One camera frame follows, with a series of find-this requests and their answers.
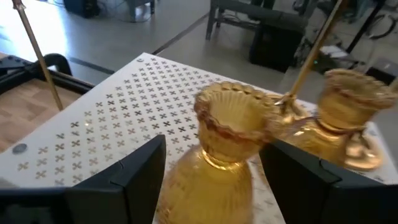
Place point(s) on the black box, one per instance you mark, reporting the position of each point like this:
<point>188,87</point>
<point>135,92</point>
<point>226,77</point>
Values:
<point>276,46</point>

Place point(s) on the dark cabinet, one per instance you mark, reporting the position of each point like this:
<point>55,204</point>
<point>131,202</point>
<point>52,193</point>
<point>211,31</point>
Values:
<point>81,7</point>

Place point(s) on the black stand leg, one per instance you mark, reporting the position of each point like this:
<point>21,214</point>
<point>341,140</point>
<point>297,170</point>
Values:
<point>365,26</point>

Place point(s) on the grey stool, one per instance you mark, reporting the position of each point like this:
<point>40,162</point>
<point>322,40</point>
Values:
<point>140,6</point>

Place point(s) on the grey bench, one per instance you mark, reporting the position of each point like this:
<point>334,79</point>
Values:
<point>264,14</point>

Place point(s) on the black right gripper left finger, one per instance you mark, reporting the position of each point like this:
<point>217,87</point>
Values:
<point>124,199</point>

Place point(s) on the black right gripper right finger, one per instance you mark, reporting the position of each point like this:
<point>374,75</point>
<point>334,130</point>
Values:
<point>326,202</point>

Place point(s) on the amber glass candle holder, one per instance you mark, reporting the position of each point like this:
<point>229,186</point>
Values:
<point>345,102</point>
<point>217,193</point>

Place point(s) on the black aluminium table frame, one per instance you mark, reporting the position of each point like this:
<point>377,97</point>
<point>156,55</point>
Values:
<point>62,77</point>

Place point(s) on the white perforated metal shelf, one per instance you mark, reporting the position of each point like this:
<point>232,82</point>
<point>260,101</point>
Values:
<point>124,124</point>

